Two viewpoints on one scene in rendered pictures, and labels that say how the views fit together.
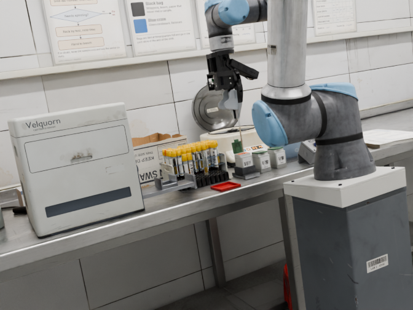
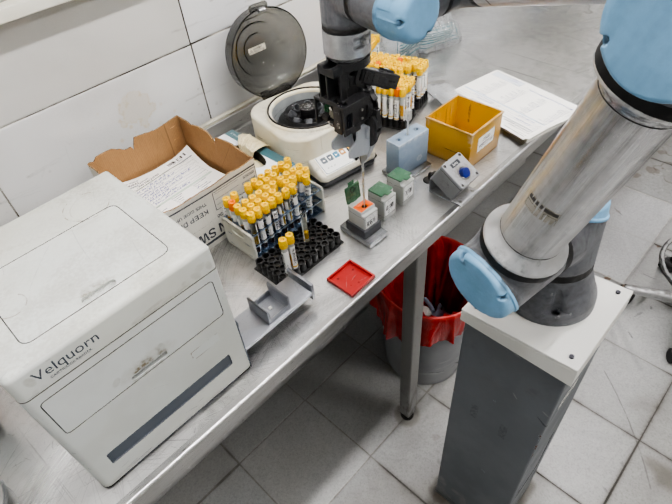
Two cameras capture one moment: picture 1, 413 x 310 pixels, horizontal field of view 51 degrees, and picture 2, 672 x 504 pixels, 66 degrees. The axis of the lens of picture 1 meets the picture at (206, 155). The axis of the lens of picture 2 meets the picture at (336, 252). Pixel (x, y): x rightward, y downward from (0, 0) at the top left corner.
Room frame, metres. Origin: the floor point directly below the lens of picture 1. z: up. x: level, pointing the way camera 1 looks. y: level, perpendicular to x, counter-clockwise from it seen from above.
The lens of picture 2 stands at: (0.63, 0.17, 1.64)
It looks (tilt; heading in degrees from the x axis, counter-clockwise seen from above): 45 degrees down; 344
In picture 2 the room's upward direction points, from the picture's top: 6 degrees counter-clockwise
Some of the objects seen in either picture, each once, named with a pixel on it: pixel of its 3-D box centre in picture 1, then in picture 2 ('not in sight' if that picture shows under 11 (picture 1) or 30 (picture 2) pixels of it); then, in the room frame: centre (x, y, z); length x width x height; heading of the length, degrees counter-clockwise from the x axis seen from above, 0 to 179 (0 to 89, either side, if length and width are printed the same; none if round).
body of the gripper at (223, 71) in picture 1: (223, 71); (346, 91); (1.38, -0.09, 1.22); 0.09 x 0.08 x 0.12; 114
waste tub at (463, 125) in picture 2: not in sight; (462, 131); (1.57, -0.46, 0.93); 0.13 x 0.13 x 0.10; 25
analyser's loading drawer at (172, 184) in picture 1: (159, 186); (260, 313); (1.23, 0.15, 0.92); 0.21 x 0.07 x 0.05; 116
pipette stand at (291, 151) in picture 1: (288, 146); (407, 152); (1.55, -0.30, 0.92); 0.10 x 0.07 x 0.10; 111
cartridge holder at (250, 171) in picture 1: (245, 171); (363, 226); (1.39, -0.12, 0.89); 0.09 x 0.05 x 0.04; 24
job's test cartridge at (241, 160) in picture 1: (244, 162); (363, 216); (1.39, -0.12, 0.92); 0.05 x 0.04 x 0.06; 24
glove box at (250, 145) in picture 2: not in sight; (251, 161); (1.69, 0.05, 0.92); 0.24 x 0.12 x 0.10; 26
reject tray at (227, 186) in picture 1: (225, 186); (350, 277); (1.28, -0.04, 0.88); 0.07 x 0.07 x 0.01; 26
